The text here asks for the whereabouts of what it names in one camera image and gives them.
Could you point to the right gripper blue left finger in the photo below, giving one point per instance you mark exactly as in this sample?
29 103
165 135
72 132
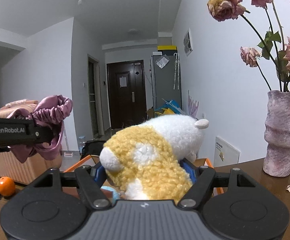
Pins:
90 179

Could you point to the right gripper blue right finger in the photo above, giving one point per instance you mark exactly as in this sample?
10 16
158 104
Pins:
202 185

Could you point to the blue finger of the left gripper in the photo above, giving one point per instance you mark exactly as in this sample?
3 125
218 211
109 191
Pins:
46 133

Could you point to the pink satin scrunchie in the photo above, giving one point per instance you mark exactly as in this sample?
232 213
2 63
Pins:
50 113

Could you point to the yellow white plush toy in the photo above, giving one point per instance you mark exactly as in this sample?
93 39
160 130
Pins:
177 136

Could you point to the orange red cardboard box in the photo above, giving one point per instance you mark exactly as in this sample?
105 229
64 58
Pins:
159 178

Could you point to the pink ribbed suitcase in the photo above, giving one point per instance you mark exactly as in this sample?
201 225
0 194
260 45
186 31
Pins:
23 164

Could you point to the orange mandarin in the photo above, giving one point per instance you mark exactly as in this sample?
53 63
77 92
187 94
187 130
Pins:
7 186

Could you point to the blue yellow clutter pile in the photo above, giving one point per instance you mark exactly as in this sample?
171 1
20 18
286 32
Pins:
169 107

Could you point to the dark brown door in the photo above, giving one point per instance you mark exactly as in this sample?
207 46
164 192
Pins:
126 92

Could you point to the purple textured vase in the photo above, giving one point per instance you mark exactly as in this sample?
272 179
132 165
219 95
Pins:
277 134

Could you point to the grey refrigerator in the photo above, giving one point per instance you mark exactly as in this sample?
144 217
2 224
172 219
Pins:
162 80

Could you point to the yellow box on fridge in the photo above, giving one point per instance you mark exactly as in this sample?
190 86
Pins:
166 47

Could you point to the dried pink roses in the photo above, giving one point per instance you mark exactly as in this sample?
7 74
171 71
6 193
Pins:
273 45

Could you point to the white board against wall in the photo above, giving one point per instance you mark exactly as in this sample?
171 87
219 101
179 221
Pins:
225 154

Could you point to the white wall panel box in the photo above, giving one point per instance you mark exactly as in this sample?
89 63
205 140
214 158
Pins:
188 47

